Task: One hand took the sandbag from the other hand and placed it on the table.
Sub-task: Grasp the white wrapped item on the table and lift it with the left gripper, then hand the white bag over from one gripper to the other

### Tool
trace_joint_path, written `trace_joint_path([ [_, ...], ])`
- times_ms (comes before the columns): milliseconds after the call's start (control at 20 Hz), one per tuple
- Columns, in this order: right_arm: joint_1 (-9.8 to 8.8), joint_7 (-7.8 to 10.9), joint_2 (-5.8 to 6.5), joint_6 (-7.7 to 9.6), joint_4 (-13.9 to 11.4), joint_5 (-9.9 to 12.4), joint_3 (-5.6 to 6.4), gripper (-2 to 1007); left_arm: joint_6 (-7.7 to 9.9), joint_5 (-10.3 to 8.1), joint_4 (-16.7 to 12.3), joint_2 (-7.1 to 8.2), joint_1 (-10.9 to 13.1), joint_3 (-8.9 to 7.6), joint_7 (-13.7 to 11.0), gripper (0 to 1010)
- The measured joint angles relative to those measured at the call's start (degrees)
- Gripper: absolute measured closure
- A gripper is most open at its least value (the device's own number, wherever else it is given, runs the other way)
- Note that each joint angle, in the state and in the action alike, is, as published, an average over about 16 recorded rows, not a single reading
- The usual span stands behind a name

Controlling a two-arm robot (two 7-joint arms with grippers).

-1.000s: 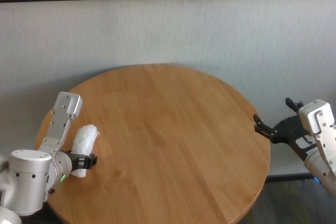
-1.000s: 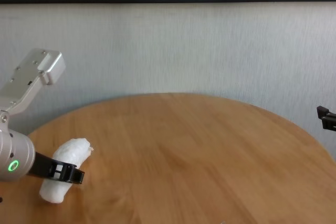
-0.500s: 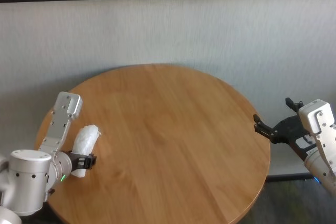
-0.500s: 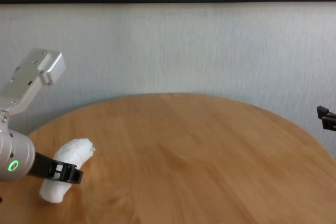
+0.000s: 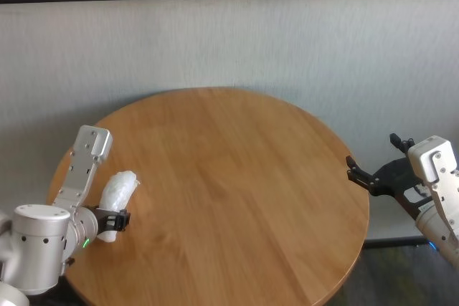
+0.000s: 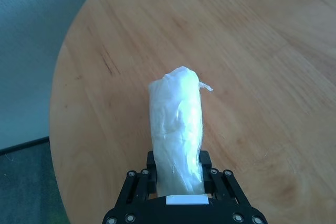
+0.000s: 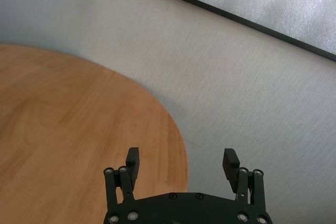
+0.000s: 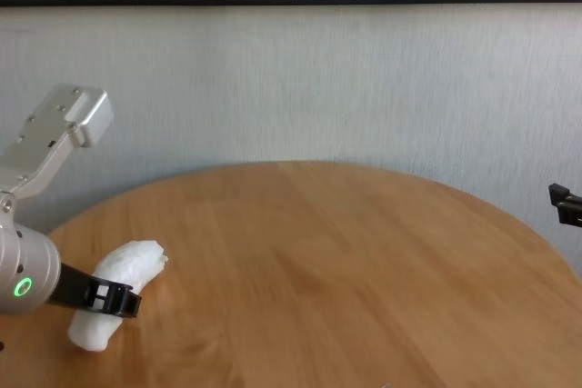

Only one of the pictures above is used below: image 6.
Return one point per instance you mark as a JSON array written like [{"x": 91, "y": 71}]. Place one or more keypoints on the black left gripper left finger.
[{"x": 141, "y": 184}]

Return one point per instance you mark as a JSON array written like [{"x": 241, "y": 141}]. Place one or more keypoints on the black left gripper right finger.
[{"x": 220, "y": 184}]

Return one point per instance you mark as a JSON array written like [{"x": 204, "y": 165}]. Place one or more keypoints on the black floor baseboard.
[{"x": 25, "y": 145}]

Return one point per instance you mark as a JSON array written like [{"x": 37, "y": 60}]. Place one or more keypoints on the white plastic-wrapped sandbag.
[{"x": 176, "y": 129}]

